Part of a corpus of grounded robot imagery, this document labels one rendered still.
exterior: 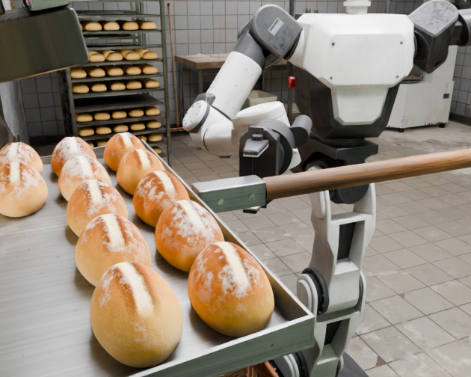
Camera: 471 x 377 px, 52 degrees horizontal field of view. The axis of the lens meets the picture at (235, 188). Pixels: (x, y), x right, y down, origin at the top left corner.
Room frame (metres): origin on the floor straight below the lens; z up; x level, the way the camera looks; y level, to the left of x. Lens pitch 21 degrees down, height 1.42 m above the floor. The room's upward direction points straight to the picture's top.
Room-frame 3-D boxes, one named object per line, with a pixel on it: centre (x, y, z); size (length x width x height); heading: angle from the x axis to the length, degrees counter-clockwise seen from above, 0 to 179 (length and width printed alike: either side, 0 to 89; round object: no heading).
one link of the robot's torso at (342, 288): (1.26, -0.29, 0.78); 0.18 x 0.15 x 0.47; 112
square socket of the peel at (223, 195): (0.57, 0.01, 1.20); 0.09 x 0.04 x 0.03; 113
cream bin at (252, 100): (5.59, -0.22, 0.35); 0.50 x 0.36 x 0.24; 24
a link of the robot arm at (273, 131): (0.74, -0.05, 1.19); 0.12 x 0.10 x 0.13; 168
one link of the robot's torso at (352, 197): (1.33, -0.26, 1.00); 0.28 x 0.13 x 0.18; 22
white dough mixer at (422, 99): (5.95, -2.13, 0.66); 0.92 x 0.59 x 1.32; 113
